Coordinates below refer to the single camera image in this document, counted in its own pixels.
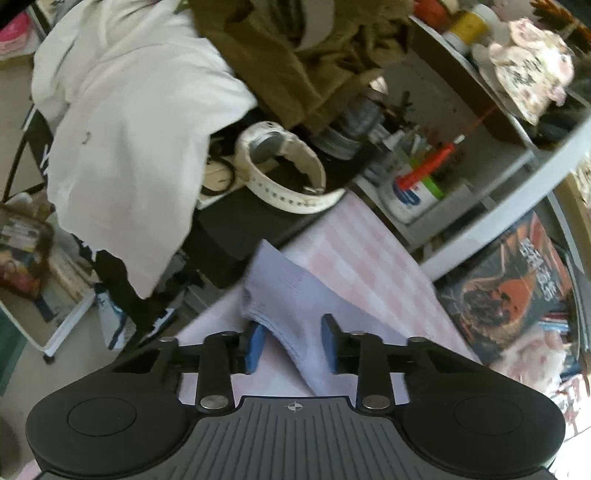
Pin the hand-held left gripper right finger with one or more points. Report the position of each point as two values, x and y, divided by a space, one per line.
330 344

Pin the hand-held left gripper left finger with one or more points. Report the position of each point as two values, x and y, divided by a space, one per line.
254 346

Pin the lilac fleece cloth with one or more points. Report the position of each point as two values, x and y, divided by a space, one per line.
295 300

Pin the black box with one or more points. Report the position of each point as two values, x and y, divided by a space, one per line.
240 230

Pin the white wristwatch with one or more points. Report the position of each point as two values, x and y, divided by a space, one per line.
281 194

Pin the white jar with green lid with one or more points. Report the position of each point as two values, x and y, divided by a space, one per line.
411 198

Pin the small round clock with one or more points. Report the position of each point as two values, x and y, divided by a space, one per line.
217 177

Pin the dark cover novel book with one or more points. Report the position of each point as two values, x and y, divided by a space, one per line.
512 290

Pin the red tassel pen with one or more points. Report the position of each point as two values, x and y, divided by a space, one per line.
425 168

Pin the white pink plush toy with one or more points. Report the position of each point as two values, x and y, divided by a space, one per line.
540 360

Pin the dark round jar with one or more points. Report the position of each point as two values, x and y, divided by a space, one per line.
351 127

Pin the white garment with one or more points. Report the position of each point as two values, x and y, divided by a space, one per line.
129 129

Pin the olive brown jacket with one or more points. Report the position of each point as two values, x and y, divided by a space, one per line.
286 60

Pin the pink floral paper plaque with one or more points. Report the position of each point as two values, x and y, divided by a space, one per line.
531 69

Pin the white metal shelf frame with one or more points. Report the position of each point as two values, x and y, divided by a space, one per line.
535 180

